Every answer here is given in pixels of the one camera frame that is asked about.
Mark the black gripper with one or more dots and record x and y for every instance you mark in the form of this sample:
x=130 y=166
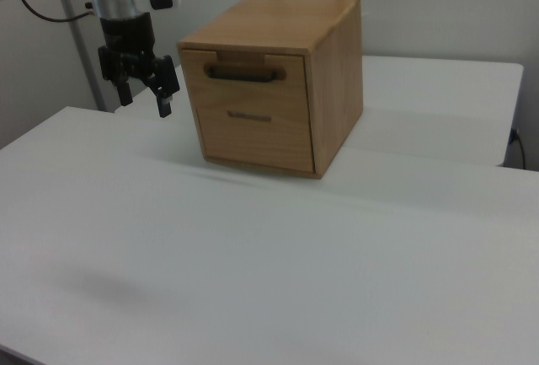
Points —
x=126 y=38

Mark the wooden drawer with slot pull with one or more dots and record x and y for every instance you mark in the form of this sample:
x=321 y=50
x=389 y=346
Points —
x=257 y=139

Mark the wooden drawer cabinet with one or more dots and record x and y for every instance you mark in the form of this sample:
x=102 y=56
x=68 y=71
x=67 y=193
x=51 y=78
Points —
x=337 y=87

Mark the grey metal frame post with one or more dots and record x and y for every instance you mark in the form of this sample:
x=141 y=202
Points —
x=86 y=66

